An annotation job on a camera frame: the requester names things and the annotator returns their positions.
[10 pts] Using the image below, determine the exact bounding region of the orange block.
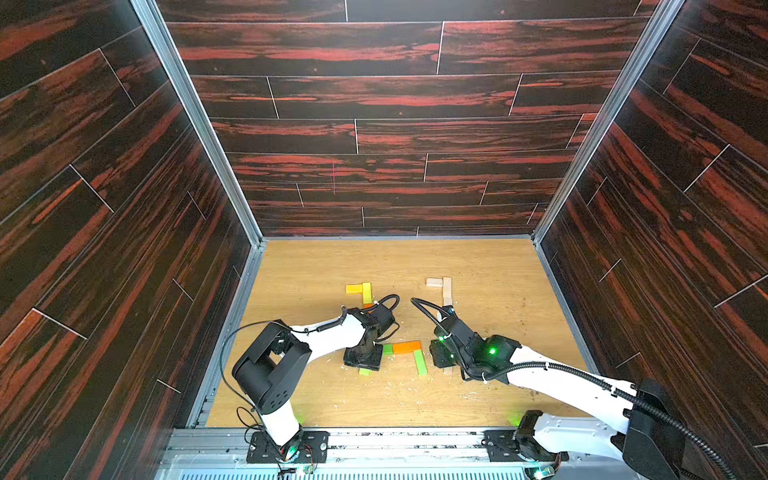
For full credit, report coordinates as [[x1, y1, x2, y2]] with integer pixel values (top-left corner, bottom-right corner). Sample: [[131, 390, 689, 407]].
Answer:
[[392, 341, 422, 355]]

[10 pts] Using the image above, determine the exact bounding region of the natural wood block neck top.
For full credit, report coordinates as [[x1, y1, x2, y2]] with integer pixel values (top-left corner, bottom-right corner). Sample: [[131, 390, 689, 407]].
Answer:
[[442, 277, 453, 305]]

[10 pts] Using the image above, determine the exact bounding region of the short yellow block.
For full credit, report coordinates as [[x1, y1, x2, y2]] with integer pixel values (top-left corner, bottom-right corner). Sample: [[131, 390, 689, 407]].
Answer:
[[345, 284, 364, 295]]

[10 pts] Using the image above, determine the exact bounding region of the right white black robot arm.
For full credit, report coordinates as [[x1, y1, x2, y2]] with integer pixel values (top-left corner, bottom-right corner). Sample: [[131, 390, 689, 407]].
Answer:
[[411, 298, 736, 479]]

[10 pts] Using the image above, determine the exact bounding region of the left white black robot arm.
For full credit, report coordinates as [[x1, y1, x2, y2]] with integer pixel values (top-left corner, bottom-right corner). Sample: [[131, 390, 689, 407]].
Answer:
[[231, 294, 400, 462]]

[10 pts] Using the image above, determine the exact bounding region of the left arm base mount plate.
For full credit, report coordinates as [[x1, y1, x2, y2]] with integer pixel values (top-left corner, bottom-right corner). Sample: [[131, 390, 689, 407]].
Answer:
[[246, 430, 330, 464]]

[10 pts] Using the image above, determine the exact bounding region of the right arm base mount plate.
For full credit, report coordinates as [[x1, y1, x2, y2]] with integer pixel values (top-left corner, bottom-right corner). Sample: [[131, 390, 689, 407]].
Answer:
[[481, 429, 534, 463]]

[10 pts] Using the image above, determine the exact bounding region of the aluminium front rail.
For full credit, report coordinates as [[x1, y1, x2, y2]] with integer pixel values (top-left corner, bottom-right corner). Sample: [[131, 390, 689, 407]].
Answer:
[[154, 427, 668, 480]]

